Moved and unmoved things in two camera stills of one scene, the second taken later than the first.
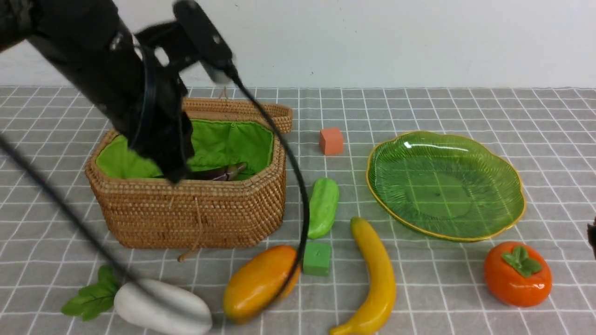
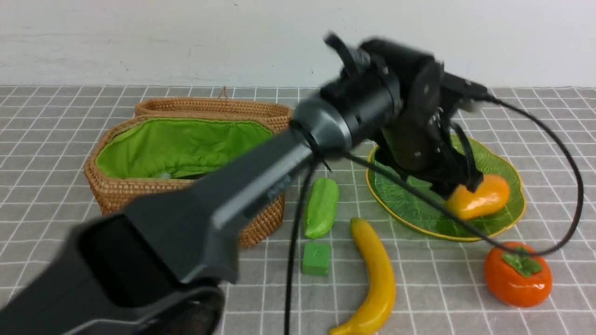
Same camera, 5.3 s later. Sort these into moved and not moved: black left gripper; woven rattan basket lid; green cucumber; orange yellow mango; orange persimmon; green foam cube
Moved: black left gripper; orange yellow mango
Not moved: green cucumber; green foam cube; woven rattan basket lid; orange persimmon
